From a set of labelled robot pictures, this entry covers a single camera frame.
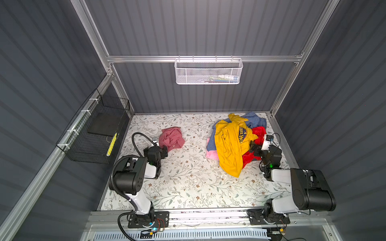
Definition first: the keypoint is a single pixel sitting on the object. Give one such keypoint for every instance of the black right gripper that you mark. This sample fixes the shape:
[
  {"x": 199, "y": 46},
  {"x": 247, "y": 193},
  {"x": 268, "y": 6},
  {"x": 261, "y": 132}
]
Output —
[{"x": 254, "y": 146}]

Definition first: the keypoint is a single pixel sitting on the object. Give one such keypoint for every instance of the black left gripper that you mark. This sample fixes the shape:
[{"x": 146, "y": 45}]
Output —
[{"x": 163, "y": 152}]

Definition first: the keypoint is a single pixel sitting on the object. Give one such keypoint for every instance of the dark pink ribbed cloth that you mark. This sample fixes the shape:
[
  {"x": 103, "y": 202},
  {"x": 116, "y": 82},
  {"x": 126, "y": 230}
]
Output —
[{"x": 171, "y": 138}]

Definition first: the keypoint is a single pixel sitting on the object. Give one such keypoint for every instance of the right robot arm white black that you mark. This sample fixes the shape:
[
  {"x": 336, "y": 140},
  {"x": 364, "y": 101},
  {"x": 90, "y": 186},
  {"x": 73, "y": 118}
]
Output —
[{"x": 310, "y": 190}]

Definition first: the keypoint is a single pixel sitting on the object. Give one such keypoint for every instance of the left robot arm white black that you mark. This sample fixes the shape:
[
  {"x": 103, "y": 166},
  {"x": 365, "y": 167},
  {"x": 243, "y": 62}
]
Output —
[{"x": 128, "y": 175}]

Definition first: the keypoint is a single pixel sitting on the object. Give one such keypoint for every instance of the red cloth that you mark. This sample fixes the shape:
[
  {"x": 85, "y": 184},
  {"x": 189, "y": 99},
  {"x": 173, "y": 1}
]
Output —
[{"x": 248, "y": 156}]

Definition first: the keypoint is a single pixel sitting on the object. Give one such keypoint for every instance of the light pink cloth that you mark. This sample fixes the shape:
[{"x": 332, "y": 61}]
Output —
[{"x": 212, "y": 155}]

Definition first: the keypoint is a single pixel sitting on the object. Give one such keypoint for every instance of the floral patterned table mat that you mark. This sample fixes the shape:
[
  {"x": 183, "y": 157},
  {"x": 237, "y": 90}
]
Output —
[{"x": 188, "y": 179}]

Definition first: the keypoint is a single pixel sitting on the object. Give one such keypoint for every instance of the blue checkered shirt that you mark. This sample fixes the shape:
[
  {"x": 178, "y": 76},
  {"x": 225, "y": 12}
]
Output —
[{"x": 253, "y": 121}]

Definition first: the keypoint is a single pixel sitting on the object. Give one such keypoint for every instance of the yellow printed t-shirt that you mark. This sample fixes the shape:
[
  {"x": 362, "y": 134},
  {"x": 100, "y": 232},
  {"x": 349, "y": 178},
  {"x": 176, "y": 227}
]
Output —
[{"x": 232, "y": 141}]

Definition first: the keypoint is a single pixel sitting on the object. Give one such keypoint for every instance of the black foam pad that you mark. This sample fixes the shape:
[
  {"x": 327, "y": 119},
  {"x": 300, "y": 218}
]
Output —
[{"x": 104, "y": 125}]

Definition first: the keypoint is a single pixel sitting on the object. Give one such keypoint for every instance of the white perforated vent strip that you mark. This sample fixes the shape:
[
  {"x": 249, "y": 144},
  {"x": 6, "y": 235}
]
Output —
[{"x": 204, "y": 234}]

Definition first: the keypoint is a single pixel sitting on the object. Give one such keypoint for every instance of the items in white basket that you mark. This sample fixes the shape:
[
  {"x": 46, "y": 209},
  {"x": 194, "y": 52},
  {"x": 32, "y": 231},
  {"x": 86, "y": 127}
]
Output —
[{"x": 230, "y": 79}]

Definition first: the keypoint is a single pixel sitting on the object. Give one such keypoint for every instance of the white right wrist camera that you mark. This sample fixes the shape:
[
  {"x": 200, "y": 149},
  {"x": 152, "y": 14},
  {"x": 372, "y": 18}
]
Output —
[{"x": 268, "y": 140}]

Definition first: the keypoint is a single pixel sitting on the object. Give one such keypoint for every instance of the black wire basket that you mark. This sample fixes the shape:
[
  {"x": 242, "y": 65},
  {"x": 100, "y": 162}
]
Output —
[{"x": 80, "y": 146}]

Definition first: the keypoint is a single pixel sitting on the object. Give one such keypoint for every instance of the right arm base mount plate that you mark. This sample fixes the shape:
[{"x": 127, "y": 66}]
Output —
[{"x": 262, "y": 217}]

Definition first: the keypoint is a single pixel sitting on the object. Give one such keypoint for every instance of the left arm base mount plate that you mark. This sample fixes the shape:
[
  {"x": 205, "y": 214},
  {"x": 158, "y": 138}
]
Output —
[{"x": 158, "y": 219}]

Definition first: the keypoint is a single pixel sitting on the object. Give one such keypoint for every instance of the white wire mesh basket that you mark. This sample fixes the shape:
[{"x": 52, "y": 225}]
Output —
[{"x": 189, "y": 71}]

